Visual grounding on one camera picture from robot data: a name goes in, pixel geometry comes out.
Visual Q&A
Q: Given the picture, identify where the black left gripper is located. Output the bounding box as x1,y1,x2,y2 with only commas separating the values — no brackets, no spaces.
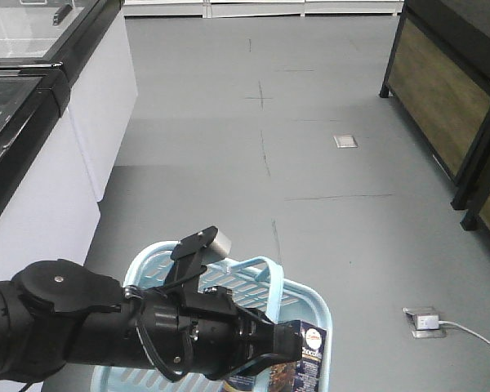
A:
140,286,302,382

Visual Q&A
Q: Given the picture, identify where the white chest freezer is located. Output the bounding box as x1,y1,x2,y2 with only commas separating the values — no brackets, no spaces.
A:
0,69,100,281
0,1,138,201

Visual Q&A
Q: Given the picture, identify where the chocolate cookie box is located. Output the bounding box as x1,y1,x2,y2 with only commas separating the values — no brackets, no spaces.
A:
268,320,327,392

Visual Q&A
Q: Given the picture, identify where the open floor socket box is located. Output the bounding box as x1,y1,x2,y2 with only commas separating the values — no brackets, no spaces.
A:
403,307,446,339

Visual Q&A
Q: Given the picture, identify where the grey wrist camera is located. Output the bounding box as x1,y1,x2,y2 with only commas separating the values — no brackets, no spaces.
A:
203,226,231,265

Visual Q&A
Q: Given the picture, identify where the light blue plastic basket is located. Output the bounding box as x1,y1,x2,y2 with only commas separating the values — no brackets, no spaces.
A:
90,241,333,391

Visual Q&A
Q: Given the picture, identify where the white chest freezer far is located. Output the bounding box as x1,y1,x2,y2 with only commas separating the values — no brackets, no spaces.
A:
0,1,138,201

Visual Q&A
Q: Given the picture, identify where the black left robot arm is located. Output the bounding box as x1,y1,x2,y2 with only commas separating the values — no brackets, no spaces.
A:
0,260,302,385

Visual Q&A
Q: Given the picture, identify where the black wood display stand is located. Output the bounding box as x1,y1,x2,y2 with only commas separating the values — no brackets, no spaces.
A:
380,1,490,233

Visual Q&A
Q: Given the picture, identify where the white chest freezer near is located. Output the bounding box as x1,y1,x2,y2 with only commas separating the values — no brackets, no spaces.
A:
0,69,100,281

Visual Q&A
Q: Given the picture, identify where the small floor hatch plate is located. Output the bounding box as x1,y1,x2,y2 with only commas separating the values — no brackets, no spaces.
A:
333,135,359,149

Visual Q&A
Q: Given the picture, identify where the white power cable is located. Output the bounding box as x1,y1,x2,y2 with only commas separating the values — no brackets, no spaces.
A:
439,320,490,363

